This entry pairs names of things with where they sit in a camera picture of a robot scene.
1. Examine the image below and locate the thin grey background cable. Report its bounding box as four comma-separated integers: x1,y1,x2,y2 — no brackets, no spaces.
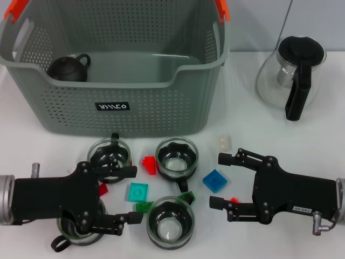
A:
275,0,294,51

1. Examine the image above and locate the red sloped toy brick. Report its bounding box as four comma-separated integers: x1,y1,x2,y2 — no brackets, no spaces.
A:
142,155,157,176

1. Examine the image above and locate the glass pitcher black lid handle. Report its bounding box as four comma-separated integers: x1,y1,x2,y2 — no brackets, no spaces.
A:
254,35,327,121

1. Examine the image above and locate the blue square toy plate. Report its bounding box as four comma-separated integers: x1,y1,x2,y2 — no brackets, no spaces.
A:
202,169,229,194

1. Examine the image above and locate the grey perforated plastic storage bin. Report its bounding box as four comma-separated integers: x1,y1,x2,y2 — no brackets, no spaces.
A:
0,0,231,139

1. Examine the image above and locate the glass teacup black holder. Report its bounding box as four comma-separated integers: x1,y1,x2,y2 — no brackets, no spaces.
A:
155,137,199,193
146,193,196,248
88,132,133,184
50,198,108,253

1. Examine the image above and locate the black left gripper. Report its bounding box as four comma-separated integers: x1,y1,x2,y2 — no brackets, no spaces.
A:
12,158,144,236

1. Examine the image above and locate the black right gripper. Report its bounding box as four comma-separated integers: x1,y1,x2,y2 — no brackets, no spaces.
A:
209,147,340,225

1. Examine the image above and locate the dark clay teapot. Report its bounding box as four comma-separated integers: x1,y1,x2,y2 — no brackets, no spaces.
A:
47,53,92,82

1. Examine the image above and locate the orange bin handle clip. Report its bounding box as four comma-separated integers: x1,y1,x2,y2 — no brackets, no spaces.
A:
4,0,29,21
215,0,231,25

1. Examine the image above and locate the cyan square toy plate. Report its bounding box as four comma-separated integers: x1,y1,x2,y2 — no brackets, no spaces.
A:
127,182,149,203

